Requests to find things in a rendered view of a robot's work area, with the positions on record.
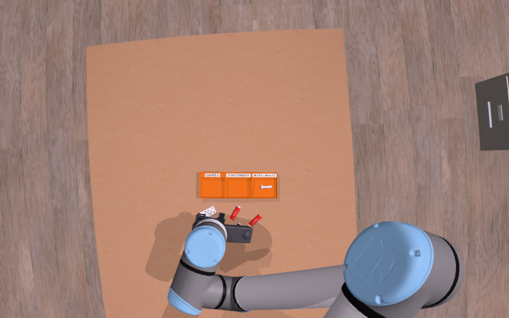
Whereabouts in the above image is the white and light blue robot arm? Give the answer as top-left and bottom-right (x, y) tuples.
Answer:
(168, 219), (464, 318)

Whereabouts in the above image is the white domino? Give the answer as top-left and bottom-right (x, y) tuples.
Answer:
(200, 206), (216, 217)

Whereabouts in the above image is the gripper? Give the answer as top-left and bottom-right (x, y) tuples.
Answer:
(192, 213), (225, 230)

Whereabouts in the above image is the orange bin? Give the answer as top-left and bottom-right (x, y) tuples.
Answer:
(199, 172), (278, 199)

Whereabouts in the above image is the red battery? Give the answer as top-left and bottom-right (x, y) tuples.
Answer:
(230, 206), (240, 220)
(248, 215), (261, 227)

